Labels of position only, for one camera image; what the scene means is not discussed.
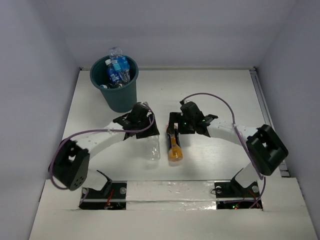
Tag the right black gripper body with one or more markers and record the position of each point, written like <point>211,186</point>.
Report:
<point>186,125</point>

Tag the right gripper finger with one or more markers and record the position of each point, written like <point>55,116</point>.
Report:
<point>175,118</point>
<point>177,137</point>

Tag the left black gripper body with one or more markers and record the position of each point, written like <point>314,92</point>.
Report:
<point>144,132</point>

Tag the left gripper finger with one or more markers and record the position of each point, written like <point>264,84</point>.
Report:
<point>150,132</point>
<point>153,125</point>

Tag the orange juice bottle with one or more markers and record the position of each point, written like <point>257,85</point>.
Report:
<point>175,153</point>

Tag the clear bottle dark blue label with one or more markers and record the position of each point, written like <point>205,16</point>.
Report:
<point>113,75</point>

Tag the clear bottle light blue label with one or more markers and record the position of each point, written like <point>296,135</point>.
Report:
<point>120,63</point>

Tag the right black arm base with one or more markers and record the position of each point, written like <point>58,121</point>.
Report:
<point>230,198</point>

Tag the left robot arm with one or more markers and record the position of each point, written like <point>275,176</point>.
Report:
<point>69,166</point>

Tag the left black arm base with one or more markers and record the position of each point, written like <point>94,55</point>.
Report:
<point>115,199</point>

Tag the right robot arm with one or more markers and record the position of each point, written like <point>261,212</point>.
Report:
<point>264,147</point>

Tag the dark teal plastic bin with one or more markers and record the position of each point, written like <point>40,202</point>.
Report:
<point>119,99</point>

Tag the right aluminium rail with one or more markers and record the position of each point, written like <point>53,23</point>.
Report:
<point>282,168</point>

